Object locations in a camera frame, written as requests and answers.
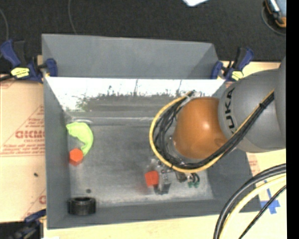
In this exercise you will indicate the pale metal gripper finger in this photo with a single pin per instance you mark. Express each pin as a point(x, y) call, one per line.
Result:
point(157, 190)
point(166, 183)

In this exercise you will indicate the grey metal bin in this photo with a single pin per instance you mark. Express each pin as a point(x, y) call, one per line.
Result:
point(119, 158)

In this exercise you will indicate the orange-red cube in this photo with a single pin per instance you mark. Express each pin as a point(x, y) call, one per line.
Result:
point(151, 178)

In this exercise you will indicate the lime green curved toy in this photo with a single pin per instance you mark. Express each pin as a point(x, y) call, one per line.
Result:
point(83, 133)

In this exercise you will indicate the orange-red hexagonal block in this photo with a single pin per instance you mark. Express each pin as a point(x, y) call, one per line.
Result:
point(76, 156)

